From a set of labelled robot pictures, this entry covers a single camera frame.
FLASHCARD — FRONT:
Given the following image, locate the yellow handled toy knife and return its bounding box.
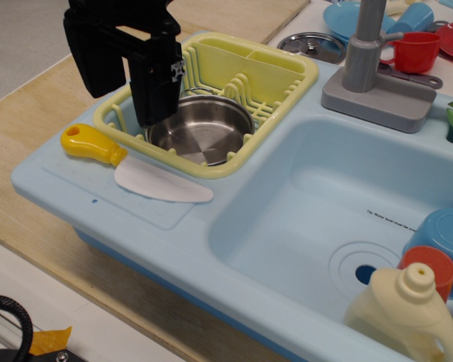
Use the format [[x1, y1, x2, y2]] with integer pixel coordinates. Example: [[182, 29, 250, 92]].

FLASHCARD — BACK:
[[60, 124, 214, 203]]

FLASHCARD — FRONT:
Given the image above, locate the grey toy faucet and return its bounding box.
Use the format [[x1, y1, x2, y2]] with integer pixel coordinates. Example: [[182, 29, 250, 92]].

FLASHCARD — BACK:
[[321, 1, 436, 133]]

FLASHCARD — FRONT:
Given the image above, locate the red toy cup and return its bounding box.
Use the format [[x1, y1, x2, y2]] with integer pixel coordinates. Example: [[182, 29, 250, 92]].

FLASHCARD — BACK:
[[380, 32, 441, 73]]

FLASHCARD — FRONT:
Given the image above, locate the light blue toy sink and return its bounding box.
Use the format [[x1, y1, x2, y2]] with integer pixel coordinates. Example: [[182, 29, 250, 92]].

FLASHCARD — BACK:
[[11, 62, 453, 361]]

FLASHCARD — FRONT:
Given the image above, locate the silver pot lid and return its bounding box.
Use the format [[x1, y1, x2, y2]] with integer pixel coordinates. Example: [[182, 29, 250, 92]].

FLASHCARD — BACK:
[[277, 32, 347, 64]]

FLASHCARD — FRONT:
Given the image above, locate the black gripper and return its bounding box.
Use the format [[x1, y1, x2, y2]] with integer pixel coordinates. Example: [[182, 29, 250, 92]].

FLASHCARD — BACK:
[[63, 0, 183, 127]]

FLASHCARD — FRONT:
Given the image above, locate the blue toy bowl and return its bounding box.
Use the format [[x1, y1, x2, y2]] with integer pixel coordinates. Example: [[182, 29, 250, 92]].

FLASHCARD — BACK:
[[403, 208, 453, 299]]

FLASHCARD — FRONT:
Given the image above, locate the yellow dish drying rack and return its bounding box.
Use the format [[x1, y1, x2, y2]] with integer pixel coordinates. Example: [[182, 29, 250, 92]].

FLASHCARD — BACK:
[[92, 32, 319, 179]]

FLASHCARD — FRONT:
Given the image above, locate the stainless steel pot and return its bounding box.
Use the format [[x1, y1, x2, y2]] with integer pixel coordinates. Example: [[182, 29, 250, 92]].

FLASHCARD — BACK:
[[146, 94, 255, 166]]

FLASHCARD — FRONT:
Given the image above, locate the cream detergent bottle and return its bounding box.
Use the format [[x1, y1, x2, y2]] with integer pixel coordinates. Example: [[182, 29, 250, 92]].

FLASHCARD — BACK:
[[344, 262, 453, 361]]

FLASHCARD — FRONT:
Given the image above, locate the grey toy utensil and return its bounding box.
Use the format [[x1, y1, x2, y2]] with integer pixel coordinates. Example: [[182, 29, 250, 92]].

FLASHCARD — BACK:
[[377, 63, 444, 90]]

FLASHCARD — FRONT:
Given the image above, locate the black cable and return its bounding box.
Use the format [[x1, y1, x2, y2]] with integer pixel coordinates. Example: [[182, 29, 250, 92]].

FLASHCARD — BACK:
[[0, 295, 34, 358]]

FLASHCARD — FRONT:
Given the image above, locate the blue toy cup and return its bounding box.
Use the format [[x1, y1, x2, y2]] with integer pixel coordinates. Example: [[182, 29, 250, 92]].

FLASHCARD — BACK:
[[385, 1, 434, 34]]

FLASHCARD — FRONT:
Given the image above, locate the blue toy plate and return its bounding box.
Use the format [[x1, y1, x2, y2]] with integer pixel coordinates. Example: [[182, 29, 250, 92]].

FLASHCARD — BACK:
[[323, 0, 395, 41]]

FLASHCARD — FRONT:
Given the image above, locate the orange toy cup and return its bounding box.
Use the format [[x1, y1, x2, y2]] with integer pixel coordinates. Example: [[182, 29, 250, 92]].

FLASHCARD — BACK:
[[397, 246, 453, 302]]

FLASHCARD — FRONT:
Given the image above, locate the yellow tape piece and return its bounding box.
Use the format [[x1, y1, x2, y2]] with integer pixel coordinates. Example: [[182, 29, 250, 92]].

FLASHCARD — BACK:
[[29, 326, 72, 356]]

